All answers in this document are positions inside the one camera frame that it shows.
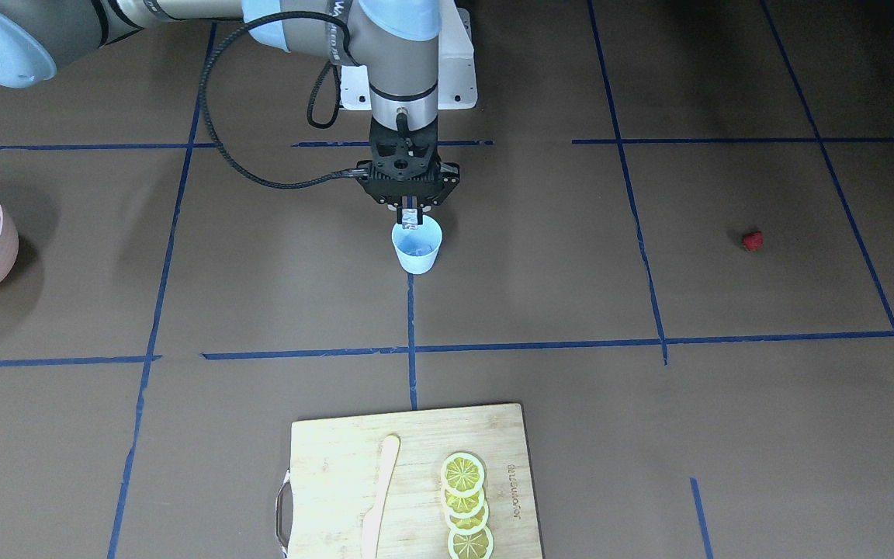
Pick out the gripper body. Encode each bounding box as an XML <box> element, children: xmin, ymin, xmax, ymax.
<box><xmin>370</xmin><ymin>117</ymin><xmax>439</xmax><ymax>164</ymax></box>

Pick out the red strawberry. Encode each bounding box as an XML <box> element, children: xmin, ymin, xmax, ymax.
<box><xmin>741</xmin><ymin>231</ymin><xmax>764</xmax><ymax>252</ymax></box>

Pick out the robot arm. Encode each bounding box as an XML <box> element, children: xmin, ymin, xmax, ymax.
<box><xmin>0</xmin><ymin>1</ymin><xmax>460</xmax><ymax>222</ymax></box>

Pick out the light blue paper cup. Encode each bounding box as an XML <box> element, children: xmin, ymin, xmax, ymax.
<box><xmin>390</xmin><ymin>217</ymin><xmax>443</xmax><ymax>275</ymax></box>

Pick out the bamboo cutting board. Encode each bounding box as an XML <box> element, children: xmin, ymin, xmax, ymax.
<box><xmin>279</xmin><ymin>403</ymin><xmax>544</xmax><ymax>558</ymax></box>

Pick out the lemon slice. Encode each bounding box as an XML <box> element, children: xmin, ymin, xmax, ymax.
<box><xmin>440</xmin><ymin>452</ymin><xmax>486</xmax><ymax>498</ymax></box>
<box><xmin>445</xmin><ymin>505</ymin><xmax>490</xmax><ymax>535</ymax></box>
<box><xmin>442</xmin><ymin>488</ymin><xmax>485</xmax><ymax>518</ymax></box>
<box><xmin>447</xmin><ymin>527</ymin><xmax>494</xmax><ymax>559</ymax></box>

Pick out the yellow plastic knife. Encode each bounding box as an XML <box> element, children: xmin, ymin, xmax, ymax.
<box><xmin>359</xmin><ymin>434</ymin><xmax>400</xmax><ymax>558</ymax></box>

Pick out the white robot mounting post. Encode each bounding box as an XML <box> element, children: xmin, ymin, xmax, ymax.
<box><xmin>338</xmin><ymin>1</ymin><xmax>478</xmax><ymax>111</ymax></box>

